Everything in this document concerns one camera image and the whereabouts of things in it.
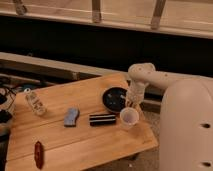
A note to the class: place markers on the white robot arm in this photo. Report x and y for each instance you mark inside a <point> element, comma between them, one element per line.
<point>186,116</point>

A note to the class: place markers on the dark ceramic bowl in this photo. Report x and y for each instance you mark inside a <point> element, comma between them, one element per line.
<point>112,101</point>

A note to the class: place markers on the black rectangular block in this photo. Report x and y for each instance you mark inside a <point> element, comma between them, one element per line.
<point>102,119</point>

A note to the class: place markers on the red oblong object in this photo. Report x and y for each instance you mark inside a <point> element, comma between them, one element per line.
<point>39,154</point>

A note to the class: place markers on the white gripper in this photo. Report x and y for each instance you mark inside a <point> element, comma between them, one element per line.
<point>135,94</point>

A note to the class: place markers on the clear plastic cup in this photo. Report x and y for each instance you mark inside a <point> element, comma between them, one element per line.
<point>129,117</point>

